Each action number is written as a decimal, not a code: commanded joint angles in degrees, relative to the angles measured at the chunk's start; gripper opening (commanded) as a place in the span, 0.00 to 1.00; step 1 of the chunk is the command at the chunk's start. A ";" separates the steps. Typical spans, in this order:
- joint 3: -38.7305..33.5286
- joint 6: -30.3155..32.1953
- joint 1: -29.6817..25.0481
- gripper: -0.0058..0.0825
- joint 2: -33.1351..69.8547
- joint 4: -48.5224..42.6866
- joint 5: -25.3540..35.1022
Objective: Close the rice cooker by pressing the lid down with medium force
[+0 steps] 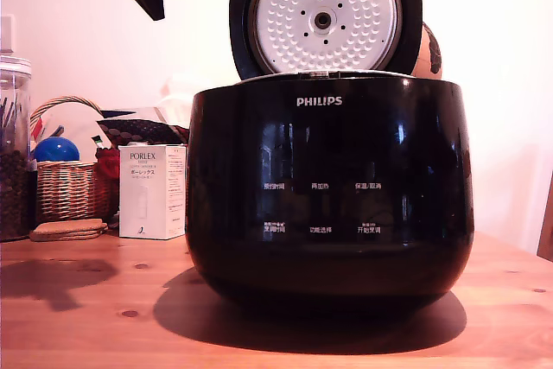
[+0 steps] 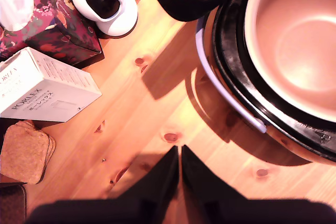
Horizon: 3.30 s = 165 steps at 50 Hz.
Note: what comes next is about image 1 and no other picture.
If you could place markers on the black Philips rice cooker body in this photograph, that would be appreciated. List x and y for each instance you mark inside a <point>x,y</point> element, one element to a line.
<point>328,148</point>

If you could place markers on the dark dotted fabric pouch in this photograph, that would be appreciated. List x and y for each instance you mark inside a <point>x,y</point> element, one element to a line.
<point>138,130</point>

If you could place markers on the blue ball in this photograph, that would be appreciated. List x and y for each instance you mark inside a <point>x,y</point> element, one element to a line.
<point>56,150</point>

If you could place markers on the red knitted item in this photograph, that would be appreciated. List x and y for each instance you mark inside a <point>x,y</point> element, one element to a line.
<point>108,168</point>

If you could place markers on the white Porlex cardboard box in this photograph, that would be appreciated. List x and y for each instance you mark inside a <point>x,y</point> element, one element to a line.
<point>147,196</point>

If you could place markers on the glass jar with coffee beans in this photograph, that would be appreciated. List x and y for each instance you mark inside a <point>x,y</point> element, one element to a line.
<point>15,170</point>

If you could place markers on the cork coaster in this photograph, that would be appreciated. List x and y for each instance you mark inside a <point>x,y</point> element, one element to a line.
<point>65,236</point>
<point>71,226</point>

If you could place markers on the cork globe with dark continents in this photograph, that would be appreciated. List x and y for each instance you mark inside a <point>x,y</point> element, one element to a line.
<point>432,53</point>

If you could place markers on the small white wall fixture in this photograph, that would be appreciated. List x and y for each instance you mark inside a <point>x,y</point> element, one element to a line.
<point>6,34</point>

